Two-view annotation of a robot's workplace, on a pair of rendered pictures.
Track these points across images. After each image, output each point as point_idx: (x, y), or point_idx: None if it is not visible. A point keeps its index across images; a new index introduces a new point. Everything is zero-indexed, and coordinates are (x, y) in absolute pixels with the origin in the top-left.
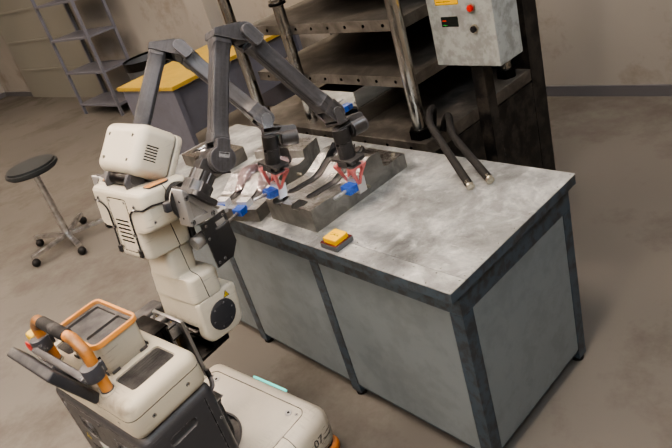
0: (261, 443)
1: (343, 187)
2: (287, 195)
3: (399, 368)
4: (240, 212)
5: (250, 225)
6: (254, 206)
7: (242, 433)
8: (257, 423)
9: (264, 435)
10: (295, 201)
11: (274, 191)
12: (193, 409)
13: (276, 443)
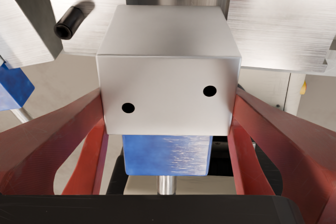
0: (271, 83)
1: None
2: None
3: None
4: (24, 102)
5: (64, 53)
6: (16, 44)
7: (239, 84)
8: (246, 69)
9: (267, 76)
10: (333, 30)
11: (212, 141)
12: None
13: (288, 77)
